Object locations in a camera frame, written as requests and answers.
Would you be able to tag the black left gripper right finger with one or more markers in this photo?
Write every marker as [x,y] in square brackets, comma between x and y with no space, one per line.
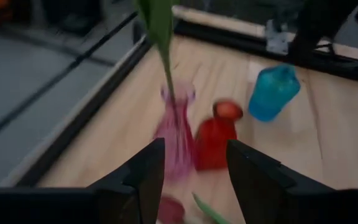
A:
[259,186]

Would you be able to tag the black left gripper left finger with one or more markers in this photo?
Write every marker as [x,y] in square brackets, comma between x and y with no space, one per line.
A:
[141,186]

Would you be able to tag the dark red artificial tulip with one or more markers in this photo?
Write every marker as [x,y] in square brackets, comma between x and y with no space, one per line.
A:
[169,211]

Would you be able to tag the pink glass vase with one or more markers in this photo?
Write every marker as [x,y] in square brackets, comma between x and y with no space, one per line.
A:
[176,140]

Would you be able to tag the red glass vase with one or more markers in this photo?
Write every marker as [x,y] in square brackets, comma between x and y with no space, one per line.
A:
[213,143]

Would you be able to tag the blue glass vase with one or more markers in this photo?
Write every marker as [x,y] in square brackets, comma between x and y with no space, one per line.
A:
[270,93]

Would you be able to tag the pink artificial tulip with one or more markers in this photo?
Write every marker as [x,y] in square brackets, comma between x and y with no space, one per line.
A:
[160,21]

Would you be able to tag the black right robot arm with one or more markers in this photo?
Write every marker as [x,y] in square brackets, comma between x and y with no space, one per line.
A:
[315,25]

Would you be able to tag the black equipment box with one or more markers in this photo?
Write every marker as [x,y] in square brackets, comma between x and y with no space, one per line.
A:
[73,12]

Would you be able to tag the black aluminium table frame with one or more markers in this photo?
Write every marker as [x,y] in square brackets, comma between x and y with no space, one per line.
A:
[85,116]

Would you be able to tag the silver metal bracket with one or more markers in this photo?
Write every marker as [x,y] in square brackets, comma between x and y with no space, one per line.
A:
[277,40]

